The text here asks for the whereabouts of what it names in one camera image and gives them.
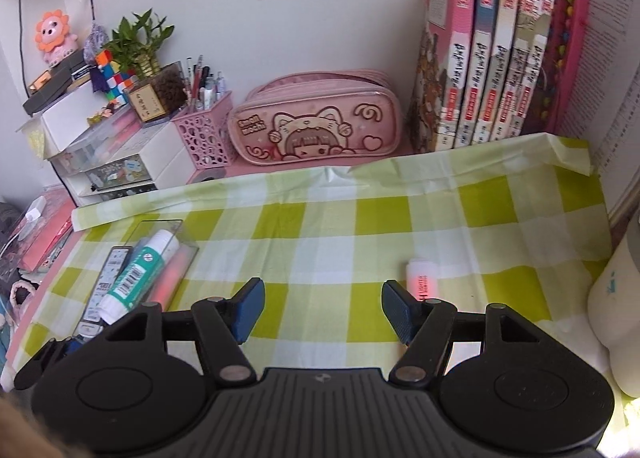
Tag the black flat box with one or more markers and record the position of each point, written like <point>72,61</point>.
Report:
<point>62,76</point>

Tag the white drawer organizer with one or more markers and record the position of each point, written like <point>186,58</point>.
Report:
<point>153,158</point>

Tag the printed paper stack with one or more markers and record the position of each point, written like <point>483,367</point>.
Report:
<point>604,104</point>

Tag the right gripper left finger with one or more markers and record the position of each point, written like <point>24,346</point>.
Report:
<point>222,326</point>

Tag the white cardboard box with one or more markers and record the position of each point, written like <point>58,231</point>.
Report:
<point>50,132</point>

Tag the rubik cube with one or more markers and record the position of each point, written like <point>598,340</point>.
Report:
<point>118,81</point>

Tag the white green glue stick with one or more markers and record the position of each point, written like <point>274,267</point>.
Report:
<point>138,276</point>

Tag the pens in holder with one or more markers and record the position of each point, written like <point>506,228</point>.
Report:
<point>204,87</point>

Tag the pink cartoon pencil case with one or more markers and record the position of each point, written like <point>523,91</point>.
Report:
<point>317,115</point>

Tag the green checkered tablecloth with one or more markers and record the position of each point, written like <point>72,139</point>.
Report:
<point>521,221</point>

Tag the clear tray with pink books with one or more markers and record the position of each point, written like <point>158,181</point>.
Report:
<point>32,240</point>

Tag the orange cap highlighter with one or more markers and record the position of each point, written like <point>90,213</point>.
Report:
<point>422,279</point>

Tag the pink perforated pen holder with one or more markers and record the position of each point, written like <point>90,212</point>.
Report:
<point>205,134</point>

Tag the pink abacus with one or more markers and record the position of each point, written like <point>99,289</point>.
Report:
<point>559,67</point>

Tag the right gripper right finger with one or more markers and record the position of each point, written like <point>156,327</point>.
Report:
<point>424,327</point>

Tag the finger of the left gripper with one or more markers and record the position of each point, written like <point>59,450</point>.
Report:
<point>49,355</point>

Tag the clear storage box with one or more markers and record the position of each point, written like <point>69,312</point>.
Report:
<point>99,143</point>

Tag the pencil lead refill case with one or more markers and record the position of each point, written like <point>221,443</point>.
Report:
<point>90,324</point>

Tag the pink cartoon book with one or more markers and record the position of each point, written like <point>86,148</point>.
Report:
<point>437,93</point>

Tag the pink highlighter pen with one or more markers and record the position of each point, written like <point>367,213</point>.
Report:
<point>168,281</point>

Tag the clear plastic organizer box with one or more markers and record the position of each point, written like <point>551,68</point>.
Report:
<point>142,232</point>

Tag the cream spine book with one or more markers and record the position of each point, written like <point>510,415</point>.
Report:
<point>497,67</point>

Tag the lucky bamboo plant pot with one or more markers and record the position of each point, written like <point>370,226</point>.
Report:
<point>159,90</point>

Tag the pink lion figurine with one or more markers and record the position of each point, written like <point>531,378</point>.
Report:
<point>54,38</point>

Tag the purple tassel charm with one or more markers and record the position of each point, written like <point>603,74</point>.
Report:
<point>96,38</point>

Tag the white cup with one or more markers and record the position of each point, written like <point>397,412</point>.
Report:
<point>614,311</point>

